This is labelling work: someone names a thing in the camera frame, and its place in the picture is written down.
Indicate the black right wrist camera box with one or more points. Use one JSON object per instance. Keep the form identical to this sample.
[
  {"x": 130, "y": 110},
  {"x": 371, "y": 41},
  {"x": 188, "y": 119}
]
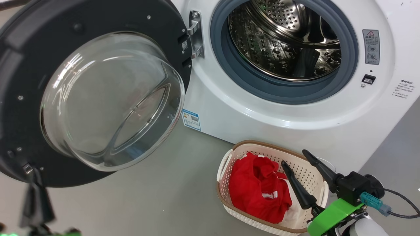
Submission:
[{"x": 354, "y": 186}]

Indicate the blue energy label sticker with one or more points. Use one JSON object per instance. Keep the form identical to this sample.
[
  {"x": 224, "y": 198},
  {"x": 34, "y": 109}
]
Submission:
[{"x": 191, "y": 120}]

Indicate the white front-load washing machine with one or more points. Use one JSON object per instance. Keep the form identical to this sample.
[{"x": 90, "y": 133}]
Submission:
[{"x": 229, "y": 108}]

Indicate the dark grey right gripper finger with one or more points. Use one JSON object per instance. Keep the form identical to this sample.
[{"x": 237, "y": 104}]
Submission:
[
  {"x": 298, "y": 186},
  {"x": 323, "y": 170}
]

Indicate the black door latch socket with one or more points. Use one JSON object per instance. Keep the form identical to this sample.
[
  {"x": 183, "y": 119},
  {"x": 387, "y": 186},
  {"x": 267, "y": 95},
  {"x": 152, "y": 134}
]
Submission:
[{"x": 368, "y": 79}]

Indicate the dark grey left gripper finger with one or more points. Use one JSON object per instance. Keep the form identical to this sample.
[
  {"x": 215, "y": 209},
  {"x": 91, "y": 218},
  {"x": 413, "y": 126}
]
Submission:
[{"x": 36, "y": 203}]

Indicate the round glass washer door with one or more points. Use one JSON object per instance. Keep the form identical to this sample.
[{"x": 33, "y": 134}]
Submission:
[{"x": 32, "y": 39}]

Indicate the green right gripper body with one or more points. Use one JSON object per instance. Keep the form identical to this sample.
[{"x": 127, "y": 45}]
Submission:
[{"x": 334, "y": 216}]

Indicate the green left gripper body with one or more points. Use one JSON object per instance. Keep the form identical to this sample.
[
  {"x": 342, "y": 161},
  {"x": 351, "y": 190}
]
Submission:
[{"x": 70, "y": 233}]

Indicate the metal door hinge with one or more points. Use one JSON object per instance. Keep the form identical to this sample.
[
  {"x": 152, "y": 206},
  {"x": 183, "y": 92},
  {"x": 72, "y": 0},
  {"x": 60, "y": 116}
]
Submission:
[{"x": 196, "y": 36}]

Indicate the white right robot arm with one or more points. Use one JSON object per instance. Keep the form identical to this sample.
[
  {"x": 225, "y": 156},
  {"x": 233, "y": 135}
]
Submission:
[{"x": 367, "y": 229}]

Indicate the cream perforated laundry basket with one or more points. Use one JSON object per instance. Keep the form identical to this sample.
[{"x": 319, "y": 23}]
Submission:
[{"x": 224, "y": 190}]

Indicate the grey warning sticker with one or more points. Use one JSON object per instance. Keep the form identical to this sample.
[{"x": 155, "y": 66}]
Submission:
[{"x": 371, "y": 47}]

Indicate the red and white garment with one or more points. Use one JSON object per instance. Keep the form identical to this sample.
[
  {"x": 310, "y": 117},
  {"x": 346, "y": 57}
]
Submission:
[{"x": 249, "y": 190}]

